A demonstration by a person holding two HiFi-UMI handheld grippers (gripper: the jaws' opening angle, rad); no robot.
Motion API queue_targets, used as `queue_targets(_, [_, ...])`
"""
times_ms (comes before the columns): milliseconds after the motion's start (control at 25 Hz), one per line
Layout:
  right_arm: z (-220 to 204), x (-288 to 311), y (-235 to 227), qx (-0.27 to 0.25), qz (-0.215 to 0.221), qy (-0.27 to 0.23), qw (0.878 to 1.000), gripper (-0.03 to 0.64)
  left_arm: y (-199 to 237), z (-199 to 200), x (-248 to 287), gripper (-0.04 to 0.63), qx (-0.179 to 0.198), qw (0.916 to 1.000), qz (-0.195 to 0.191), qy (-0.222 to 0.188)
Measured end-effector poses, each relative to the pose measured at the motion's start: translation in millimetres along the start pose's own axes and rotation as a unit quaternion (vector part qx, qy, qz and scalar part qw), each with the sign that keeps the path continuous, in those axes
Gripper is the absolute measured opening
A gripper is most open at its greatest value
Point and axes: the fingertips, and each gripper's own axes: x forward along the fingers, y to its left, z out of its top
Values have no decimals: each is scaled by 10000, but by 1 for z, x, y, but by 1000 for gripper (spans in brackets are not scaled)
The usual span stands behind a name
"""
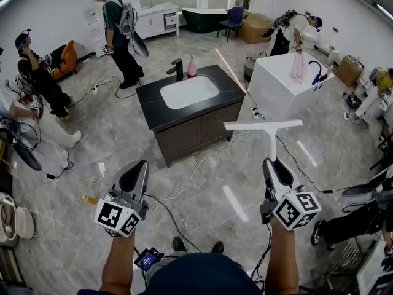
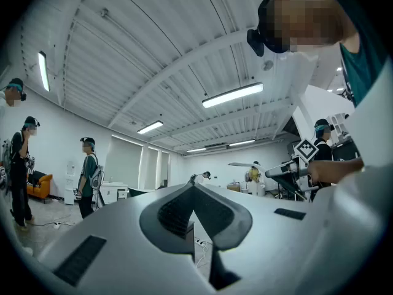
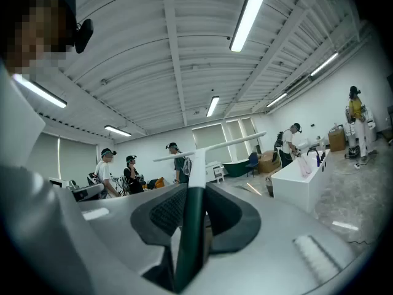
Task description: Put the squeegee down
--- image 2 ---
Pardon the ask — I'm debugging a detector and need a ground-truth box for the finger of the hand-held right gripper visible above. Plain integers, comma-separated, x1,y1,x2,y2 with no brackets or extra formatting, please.
265,159,301,179

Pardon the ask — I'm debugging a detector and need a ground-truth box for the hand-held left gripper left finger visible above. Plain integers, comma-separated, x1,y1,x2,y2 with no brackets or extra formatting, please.
39,183,216,295

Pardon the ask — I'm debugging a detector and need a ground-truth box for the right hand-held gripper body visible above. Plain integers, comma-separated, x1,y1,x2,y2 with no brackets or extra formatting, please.
289,137,321,194

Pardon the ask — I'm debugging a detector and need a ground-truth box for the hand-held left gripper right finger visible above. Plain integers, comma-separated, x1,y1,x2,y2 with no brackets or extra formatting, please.
193,183,328,295

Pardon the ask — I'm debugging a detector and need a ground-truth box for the person's right forearm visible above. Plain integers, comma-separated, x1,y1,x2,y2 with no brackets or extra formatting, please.
330,157,365,183

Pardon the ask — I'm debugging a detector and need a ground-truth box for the person's right hand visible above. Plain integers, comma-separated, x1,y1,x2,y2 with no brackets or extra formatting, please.
308,161,334,186

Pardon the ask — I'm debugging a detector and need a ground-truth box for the white cabinet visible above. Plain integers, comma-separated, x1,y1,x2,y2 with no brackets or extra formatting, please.
99,181,130,205

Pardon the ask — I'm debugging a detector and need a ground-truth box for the white water dispenser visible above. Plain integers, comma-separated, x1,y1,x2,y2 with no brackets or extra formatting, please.
63,160,77,206

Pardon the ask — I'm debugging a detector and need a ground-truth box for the orange sofa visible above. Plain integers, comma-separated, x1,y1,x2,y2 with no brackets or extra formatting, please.
26,170,54,201

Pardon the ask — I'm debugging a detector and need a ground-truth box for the person's teal shirt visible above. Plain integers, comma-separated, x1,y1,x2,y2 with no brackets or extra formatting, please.
325,0,391,108

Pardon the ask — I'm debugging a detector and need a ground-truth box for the person's head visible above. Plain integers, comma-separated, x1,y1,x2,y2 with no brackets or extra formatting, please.
264,0,360,53

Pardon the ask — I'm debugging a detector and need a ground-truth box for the black head-worn camera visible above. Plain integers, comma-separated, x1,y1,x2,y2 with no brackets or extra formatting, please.
246,0,291,58

